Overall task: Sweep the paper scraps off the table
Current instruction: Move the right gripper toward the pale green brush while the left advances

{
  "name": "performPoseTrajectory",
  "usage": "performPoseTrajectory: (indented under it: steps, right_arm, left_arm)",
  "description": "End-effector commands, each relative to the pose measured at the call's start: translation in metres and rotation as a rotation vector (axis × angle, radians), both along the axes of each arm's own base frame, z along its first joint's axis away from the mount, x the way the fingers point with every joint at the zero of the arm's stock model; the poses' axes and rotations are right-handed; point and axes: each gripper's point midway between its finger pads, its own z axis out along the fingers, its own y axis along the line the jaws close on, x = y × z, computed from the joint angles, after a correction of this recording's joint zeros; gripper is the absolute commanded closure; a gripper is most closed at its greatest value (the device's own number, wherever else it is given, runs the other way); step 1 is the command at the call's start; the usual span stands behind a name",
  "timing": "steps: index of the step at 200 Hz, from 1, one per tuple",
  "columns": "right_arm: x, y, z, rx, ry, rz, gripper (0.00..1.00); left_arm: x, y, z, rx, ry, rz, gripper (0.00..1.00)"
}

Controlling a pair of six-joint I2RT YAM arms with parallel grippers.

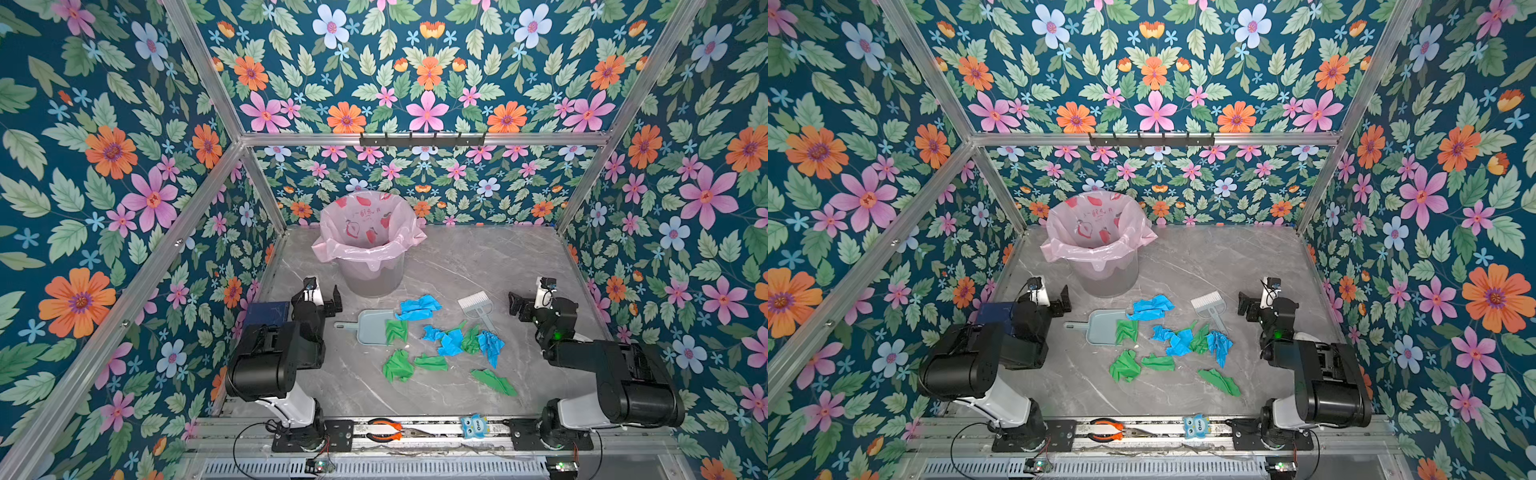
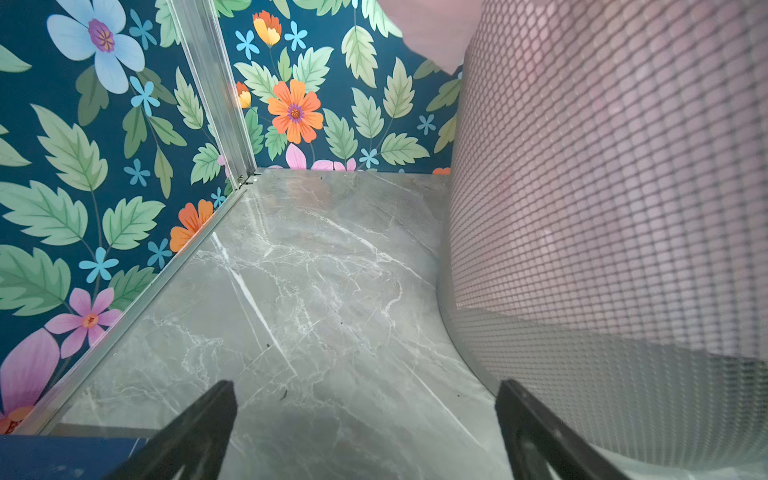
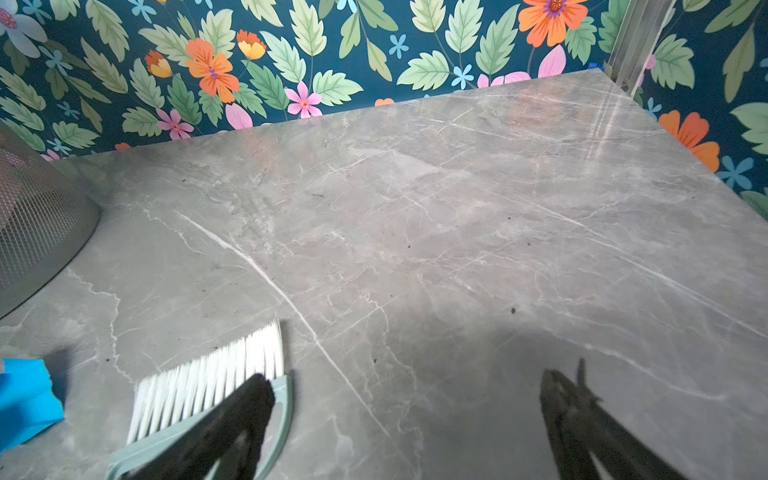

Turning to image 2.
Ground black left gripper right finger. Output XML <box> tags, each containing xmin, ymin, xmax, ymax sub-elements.
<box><xmin>495</xmin><ymin>379</ymin><xmax>627</xmax><ymax>480</ymax></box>

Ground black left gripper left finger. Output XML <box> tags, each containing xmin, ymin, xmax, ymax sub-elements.
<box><xmin>107</xmin><ymin>380</ymin><xmax>238</xmax><ymax>479</ymax></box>

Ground silver mesh waste basket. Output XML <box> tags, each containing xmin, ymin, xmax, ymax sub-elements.
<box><xmin>438</xmin><ymin>1</ymin><xmax>767</xmax><ymax>470</ymax></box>

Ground aluminium frame rails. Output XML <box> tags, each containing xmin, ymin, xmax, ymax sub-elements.
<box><xmin>1</xmin><ymin>1</ymin><xmax>250</xmax><ymax>435</ymax></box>

